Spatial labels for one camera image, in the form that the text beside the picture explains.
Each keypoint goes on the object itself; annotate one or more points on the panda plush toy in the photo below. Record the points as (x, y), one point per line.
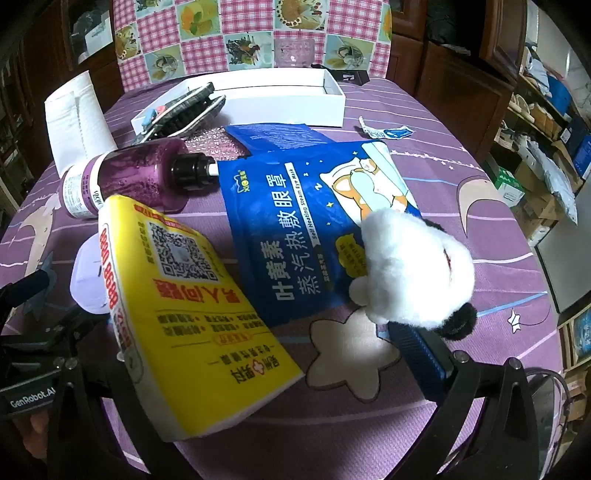
(406, 267)

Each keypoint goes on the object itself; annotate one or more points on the cluttered storage shelf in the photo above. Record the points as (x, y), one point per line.
(554, 115)

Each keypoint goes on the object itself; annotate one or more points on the black plastic clamp stand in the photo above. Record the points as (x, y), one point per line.
(351, 76)

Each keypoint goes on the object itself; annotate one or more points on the white cardboard box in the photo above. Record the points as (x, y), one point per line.
(286, 108)

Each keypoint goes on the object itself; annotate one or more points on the green and white carton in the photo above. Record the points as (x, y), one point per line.
(508, 184)

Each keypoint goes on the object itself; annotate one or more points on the grey plaid fabric pouch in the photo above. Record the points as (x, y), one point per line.
(184, 113)

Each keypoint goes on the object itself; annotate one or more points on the person's left hand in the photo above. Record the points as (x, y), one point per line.
(30, 427)

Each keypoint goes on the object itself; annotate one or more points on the clear glass cup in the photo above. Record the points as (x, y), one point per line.
(295, 53)

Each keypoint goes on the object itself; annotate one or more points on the white rolled paper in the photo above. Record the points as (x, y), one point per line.
(78, 120)

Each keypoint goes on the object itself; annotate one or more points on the white and blue wrapper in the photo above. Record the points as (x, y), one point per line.
(392, 134)

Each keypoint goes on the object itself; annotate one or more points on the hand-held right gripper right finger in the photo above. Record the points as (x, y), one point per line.
(420, 364)

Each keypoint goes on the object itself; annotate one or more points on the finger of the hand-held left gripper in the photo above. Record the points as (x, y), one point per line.
(27, 288)

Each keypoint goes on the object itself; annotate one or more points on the dark wooden cabinet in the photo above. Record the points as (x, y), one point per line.
(46, 55)
(452, 92)

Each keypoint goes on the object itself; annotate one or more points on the purple bottle with black cap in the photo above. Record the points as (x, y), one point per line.
(134, 170)

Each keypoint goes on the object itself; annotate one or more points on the purple striped printed tablecloth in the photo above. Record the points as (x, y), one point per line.
(438, 161)

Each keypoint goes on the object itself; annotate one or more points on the pink checkered printed cloth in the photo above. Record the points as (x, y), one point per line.
(207, 41)

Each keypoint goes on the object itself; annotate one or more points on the grey flat panel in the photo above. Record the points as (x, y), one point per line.
(568, 263)

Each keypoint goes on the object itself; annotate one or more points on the pink glitter sponge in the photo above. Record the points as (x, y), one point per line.
(212, 145)

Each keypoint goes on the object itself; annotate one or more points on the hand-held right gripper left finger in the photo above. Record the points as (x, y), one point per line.
(92, 397)

